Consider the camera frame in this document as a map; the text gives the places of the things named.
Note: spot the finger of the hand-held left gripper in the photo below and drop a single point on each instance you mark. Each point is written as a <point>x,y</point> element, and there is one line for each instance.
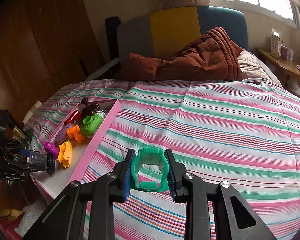
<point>17,151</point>
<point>22,169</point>

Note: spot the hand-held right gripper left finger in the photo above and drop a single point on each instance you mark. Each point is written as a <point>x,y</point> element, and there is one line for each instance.
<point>126,177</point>

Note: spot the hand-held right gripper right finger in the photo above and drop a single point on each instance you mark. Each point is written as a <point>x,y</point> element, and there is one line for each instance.
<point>171,180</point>

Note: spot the black-capped clear container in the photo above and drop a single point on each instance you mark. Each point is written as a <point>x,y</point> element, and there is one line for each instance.
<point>43,162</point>

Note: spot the magenta mushroom-shaped toy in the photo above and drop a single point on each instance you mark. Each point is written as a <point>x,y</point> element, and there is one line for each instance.
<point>51,150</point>

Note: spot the pink shallow cardboard tray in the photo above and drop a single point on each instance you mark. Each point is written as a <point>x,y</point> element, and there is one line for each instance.
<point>95,155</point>

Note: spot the orange plastic scoop piece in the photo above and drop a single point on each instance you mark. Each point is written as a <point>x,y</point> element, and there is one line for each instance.
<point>65,155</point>

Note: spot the purple textured oval toy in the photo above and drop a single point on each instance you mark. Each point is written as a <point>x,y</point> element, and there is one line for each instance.
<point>63,133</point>

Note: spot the orange linked cube blocks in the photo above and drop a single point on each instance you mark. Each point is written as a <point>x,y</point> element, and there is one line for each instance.
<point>76,133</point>

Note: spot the green and white round toy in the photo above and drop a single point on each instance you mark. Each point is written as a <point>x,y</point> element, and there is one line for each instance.
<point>91,125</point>

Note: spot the red cylinder toy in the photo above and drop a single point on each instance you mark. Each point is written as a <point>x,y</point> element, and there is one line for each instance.
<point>72,117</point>

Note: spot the dark brown flower toy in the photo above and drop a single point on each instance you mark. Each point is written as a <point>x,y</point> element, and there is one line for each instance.
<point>90,107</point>

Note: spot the gold bottle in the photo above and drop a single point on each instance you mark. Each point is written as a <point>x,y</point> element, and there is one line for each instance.
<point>17,132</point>

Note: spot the striped bed sheet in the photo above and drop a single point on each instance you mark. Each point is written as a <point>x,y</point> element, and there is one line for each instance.
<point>202,130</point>

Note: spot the wooden wardrobe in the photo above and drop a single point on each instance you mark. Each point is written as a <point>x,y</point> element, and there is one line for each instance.
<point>40,42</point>

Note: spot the brown quilted blanket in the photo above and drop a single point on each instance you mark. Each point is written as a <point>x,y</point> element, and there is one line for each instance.
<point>190,60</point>

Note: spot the pale pillow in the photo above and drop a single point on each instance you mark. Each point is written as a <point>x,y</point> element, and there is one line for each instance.
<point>252,66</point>

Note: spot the grey yellow blue headboard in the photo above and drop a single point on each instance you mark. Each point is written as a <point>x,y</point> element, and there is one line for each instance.
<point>170,30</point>

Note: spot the wooden shelf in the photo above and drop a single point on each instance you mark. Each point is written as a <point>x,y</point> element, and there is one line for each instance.
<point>282,66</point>

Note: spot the purple small box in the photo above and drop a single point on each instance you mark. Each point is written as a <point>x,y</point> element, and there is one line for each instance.
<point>283,52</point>

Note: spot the white carton box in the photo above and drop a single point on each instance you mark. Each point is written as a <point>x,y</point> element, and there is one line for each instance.
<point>275,43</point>

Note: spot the small clear box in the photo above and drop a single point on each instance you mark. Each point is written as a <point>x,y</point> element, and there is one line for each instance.
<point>290,55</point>

